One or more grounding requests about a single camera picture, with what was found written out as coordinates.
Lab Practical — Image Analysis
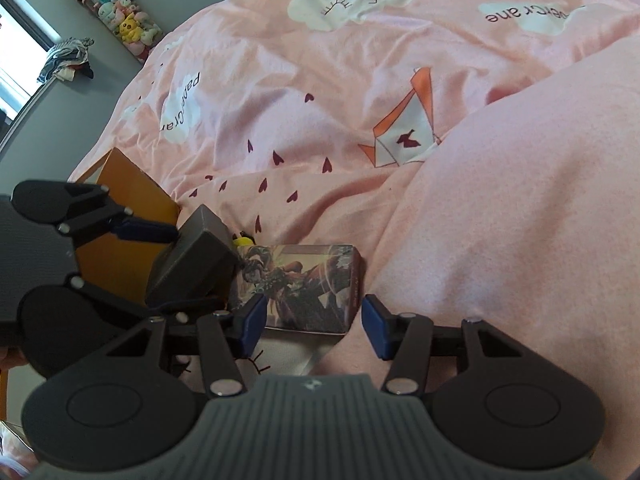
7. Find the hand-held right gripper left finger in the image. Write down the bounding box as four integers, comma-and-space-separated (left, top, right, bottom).
106, 291, 269, 399

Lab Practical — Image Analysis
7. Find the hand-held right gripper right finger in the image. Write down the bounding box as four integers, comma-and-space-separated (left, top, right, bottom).
360, 293, 540, 397

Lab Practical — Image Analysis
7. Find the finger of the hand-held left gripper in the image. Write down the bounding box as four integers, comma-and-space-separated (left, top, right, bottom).
69, 274, 228, 332
57, 184, 180, 247

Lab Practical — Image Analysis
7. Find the orange wooden bed board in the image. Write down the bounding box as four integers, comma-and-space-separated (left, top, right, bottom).
70, 147, 182, 307

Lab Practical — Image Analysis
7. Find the dark grey box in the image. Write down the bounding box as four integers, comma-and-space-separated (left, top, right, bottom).
145, 204, 241, 311

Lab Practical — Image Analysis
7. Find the illustrated card box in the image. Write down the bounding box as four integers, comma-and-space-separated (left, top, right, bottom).
227, 242, 368, 337

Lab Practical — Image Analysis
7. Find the grey window sill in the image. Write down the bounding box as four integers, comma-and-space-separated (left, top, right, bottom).
0, 79, 52, 152

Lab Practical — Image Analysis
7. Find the pink folded duvet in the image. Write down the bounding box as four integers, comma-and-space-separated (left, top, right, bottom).
345, 35, 640, 461

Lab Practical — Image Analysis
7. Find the pile of clothes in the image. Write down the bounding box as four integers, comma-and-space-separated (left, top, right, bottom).
37, 36, 96, 84

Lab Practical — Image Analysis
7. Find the pink printed bed sheet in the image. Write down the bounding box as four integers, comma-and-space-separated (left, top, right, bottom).
67, 0, 640, 391

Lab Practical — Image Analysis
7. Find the window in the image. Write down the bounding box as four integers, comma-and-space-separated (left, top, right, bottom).
0, 0, 57, 126

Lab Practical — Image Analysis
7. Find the clear tube of plush toys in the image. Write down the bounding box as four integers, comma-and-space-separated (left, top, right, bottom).
82, 0, 166, 64

